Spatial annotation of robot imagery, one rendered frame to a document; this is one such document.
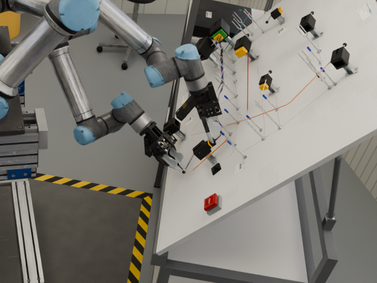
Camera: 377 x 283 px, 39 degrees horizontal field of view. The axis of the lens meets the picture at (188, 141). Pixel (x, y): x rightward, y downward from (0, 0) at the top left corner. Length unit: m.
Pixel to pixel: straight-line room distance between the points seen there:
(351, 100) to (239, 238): 0.76
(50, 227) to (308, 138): 1.81
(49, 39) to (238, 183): 0.77
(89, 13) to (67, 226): 1.77
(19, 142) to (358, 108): 1.17
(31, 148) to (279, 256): 1.03
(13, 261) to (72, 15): 1.48
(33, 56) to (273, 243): 1.18
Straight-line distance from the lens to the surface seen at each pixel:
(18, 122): 1.96
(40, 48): 1.67
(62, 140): 3.69
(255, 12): 3.29
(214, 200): 1.82
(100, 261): 3.01
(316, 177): 2.28
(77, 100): 1.97
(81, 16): 1.60
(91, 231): 3.14
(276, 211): 2.35
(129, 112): 1.97
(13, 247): 2.80
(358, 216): 3.77
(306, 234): 2.31
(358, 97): 1.75
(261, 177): 1.78
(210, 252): 2.10
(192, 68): 1.82
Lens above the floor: 2.39
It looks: 39 degrees down
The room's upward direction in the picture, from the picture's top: 14 degrees clockwise
